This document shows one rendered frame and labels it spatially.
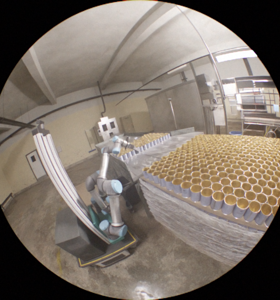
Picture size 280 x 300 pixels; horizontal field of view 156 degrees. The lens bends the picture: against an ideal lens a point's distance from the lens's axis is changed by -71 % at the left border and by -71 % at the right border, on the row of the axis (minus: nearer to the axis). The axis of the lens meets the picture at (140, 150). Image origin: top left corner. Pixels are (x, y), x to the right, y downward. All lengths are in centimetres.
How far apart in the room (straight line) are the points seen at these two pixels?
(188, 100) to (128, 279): 415
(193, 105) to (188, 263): 356
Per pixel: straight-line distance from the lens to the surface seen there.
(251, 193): 64
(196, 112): 336
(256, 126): 495
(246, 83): 346
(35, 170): 833
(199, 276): 160
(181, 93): 356
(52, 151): 111
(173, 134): 203
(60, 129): 740
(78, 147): 725
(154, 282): 160
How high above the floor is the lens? 158
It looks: 18 degrees down
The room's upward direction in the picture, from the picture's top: 16 degrees counter-clockwise
